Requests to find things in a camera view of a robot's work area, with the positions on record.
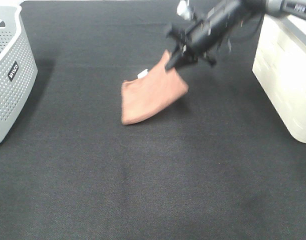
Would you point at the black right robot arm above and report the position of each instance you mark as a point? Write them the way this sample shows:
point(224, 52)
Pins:
point(251, 8)

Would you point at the grey perforated laundry basket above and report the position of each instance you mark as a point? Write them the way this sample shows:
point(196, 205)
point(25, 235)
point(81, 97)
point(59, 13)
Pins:
point(18, 69)

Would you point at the white storage box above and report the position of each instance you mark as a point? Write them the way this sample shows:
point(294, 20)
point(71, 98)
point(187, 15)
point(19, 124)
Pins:
point(280, 68)

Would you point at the black table mat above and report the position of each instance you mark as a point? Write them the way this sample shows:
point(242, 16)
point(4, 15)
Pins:
point(218, 164)

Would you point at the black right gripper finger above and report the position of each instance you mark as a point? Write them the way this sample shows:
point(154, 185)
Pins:
point(177, 60)

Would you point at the orange microfibre towel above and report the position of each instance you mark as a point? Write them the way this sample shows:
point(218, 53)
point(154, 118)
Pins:
point(144, 97)

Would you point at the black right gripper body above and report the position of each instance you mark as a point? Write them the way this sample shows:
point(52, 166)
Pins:
point(207, 30)

